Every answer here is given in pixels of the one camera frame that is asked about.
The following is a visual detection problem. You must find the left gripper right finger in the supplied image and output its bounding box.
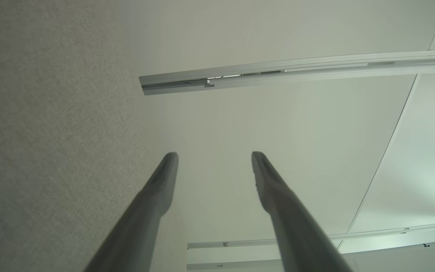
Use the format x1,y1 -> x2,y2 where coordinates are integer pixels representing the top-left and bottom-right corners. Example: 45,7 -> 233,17
251,151 -> 354,272

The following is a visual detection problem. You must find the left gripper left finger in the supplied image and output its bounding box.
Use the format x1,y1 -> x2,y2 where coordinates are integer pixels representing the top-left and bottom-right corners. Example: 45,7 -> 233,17
83,152 -> 179,272

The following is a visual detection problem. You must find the wide white panel beam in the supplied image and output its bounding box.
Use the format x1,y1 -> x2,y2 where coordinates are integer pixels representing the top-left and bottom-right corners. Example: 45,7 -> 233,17
187,238 -> 435,272

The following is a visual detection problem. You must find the narrow white ceiling rail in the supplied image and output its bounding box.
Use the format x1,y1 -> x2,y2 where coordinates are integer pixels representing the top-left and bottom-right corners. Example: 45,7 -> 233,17
187,221 -> 435,250

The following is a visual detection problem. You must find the white aluminium rail profile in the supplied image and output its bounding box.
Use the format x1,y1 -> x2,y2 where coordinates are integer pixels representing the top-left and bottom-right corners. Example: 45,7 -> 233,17
139,49 -> 435,96

